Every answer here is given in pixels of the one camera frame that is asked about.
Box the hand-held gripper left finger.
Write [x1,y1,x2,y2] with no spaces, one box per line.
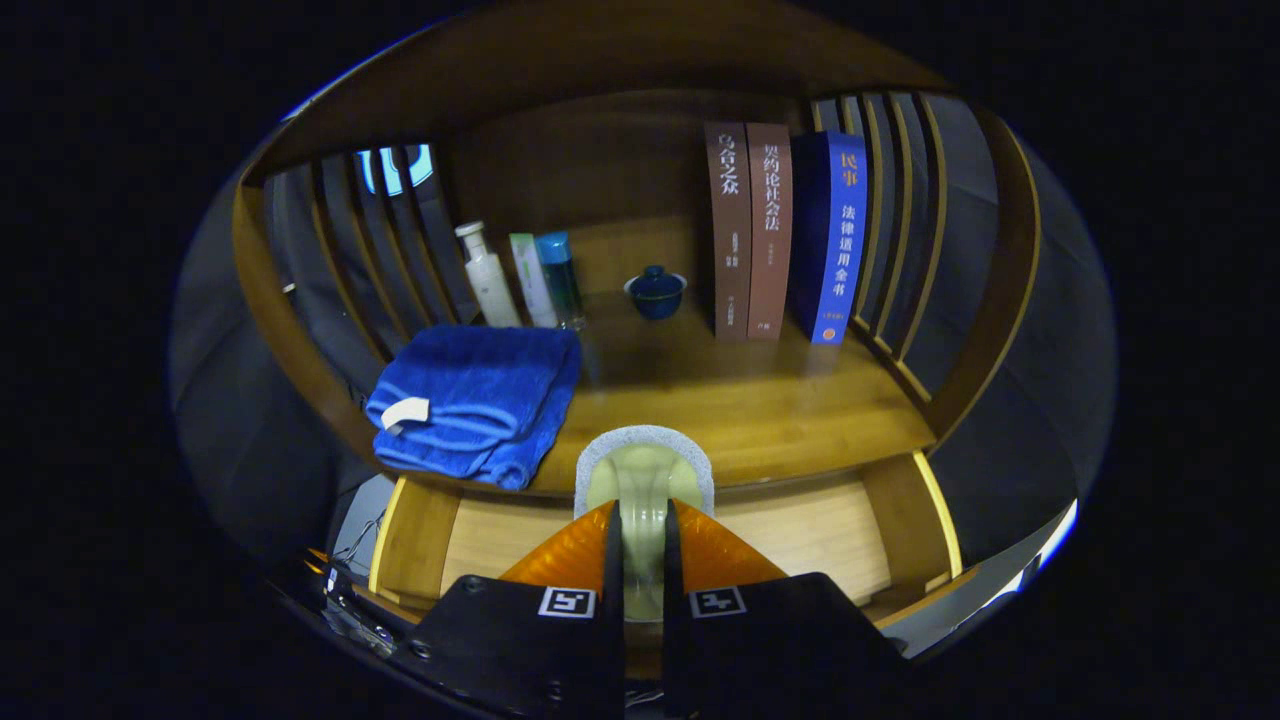
[405,500,626,720]

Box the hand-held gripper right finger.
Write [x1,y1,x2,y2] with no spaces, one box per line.
[663,498,911,720]

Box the yellow-handled white scrub brush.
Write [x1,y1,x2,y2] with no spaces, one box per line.
[573,425,716,621]

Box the wooden drawer with black knob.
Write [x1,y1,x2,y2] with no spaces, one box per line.
[368,450,966,681]

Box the wooden countertop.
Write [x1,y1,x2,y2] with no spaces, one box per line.
[370,215,938,496]

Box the wooden cabinet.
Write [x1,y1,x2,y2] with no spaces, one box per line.
[232,0,1041,501]

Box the folded blue towel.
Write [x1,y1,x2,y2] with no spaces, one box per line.
[365,323,583,491]

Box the dark blue lidded teacup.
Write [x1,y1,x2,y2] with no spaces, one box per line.
[624,265,689,322]

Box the teal bottle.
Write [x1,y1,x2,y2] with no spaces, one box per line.
[535,231,587,331]

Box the white and green box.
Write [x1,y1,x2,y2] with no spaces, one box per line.
[508,233,559,329]

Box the white pump bottle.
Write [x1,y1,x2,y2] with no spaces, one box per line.
[455,221,523,329]

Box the dark brown book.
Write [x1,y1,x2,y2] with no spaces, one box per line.
[704,122,753,343]

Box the reddish brown book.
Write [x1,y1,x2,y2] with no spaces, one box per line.
[745,122,795,341]

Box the blue book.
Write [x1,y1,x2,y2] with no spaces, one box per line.
[790,131,869,346]

